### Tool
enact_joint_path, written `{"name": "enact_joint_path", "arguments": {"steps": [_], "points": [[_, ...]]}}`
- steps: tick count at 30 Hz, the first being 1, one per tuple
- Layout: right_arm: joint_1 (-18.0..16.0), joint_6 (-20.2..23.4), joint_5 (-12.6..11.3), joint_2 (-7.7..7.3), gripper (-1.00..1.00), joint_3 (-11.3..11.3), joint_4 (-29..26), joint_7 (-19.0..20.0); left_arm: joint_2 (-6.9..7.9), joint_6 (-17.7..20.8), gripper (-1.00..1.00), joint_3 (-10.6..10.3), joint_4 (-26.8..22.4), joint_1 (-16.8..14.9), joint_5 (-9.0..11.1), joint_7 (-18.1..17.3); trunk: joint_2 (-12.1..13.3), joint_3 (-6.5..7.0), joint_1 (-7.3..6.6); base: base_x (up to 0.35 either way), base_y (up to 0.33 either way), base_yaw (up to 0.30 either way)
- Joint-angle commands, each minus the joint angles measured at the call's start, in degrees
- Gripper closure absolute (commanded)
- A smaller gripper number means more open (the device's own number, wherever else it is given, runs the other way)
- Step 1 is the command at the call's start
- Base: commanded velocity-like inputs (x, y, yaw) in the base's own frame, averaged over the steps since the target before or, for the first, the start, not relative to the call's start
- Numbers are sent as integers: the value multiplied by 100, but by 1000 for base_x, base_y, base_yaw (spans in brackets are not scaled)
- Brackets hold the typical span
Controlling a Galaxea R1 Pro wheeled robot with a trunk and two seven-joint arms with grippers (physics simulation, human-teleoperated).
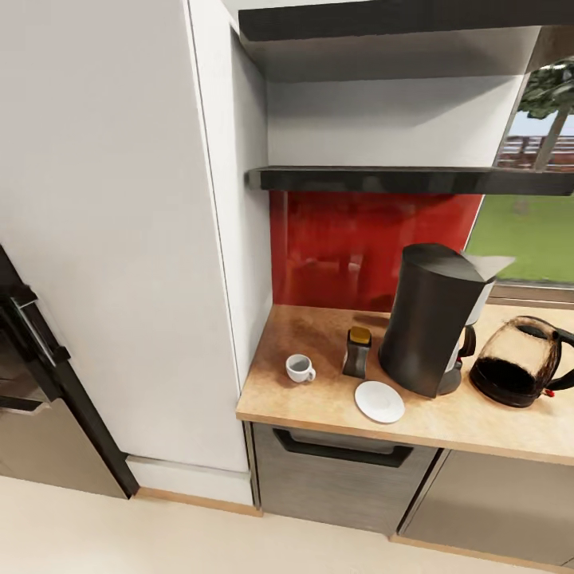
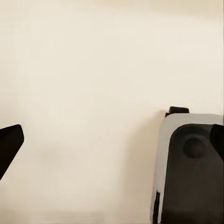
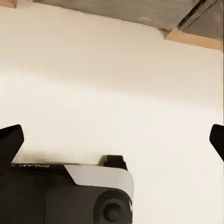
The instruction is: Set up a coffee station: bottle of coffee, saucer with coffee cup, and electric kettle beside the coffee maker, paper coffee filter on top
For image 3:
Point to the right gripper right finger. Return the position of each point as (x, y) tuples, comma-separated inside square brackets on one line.
[(217, 139)]

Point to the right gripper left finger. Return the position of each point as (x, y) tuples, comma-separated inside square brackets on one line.
[(11, 140)]

